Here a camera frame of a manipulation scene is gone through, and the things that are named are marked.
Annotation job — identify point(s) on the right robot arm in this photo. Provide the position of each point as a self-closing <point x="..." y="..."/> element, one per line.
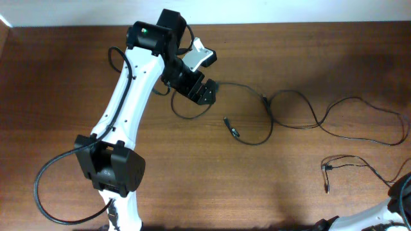
<point x="392" y="214"/>

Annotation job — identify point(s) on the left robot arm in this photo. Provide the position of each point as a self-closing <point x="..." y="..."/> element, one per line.
<point x="107" y="157"/>

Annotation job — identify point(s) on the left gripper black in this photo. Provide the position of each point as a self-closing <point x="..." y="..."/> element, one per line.
<point x="195" y="88"/>

